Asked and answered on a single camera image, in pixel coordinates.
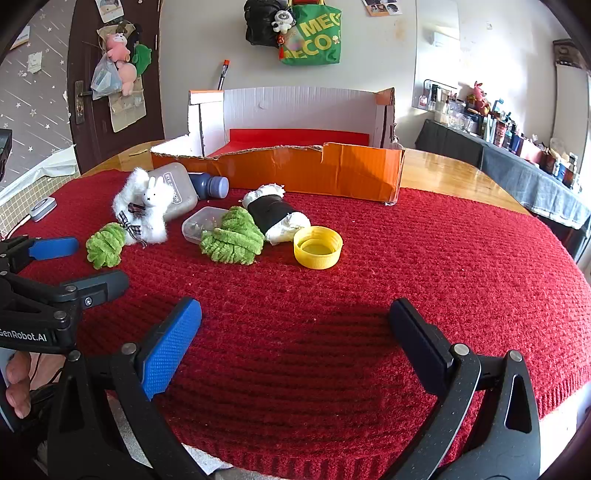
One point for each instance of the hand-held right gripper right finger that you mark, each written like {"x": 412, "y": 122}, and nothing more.
{"x": 418, "y": 339}

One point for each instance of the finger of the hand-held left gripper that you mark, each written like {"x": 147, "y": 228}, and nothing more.
{"x": 99, "y": 284}
{"x": 53, "y": 248}

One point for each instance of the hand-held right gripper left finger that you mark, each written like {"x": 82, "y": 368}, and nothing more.
{"x": 171, "y": 350}

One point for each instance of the small green chenille ball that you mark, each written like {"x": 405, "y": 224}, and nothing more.
{"x": 104, "y": 247}

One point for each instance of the white fluffy plush toy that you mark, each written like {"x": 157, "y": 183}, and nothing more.
{"x": 147, "y": 207}

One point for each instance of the clear plastic box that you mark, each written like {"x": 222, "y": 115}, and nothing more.
{"x": 201, "y": 224}

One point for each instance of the grey eye shadow case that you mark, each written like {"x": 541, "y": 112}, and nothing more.
{"x": 181, "y": 196}

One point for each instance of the yellow bottle cap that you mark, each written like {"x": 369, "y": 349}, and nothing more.
{"x": 318, "y": 263}

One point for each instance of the large green chenille tree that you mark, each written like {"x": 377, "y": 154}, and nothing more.
{"x": 231, "y": 237}

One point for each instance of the blue bottle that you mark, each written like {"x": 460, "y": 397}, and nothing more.
{"x": 207, "y": 186}

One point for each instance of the black and white plush roll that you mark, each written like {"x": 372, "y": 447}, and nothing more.
{"x": 272, "y": 212}

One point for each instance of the orange cardboard box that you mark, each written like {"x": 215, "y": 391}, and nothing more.
{"x": 351, "y": 170}

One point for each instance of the person's left hand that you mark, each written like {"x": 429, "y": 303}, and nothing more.
{"x": 16, "y": 383}

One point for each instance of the small white device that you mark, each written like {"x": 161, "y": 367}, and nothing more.
{"x": 41, "y": 210}

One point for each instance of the white tiled counter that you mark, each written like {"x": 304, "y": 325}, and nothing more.
{"x": 18, "y": 203}

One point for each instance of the dark brown door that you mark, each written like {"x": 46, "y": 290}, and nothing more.
{"x": 92, "y": 143}

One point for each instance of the brown paper sheet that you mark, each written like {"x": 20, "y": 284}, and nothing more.
{"x": 124, "y": 115}

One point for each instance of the clear plastic bag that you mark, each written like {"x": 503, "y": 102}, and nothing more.
{"x": 104, "y": 78}

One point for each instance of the cloth-covered side table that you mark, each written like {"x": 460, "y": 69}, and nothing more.
{"x": 521, "y": 175}

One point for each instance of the green plush toy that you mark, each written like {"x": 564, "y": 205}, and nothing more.
{"x": 142, "y": 57}

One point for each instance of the pink plush toy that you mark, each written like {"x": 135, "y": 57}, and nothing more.
{"x": 117, "y": 46}

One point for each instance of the metal mop pole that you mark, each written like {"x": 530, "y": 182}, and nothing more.
{"x": 223, "y": 76}

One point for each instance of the photo card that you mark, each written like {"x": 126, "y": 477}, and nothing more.
{"x": 110, "y": 9}

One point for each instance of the pink rabbit plush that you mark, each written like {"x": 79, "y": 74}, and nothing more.
{"x": 480, "y": 99}

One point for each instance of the white wardrobe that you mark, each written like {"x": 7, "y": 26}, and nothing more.
{"x": 572, "y": 106}

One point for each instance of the red tassel charm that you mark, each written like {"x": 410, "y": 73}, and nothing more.
{"x": 280, "y": 46}

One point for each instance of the black bag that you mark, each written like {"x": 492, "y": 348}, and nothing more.
{"x": 258, "y": 27}

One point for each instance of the green tote bag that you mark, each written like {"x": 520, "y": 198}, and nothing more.
{"x": 318, "y": 46}

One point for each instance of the wall mirror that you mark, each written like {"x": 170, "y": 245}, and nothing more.
{"x": 438, "y": 60}

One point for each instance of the wall photos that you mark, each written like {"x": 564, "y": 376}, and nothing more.
{"x": 381, "y": 7}

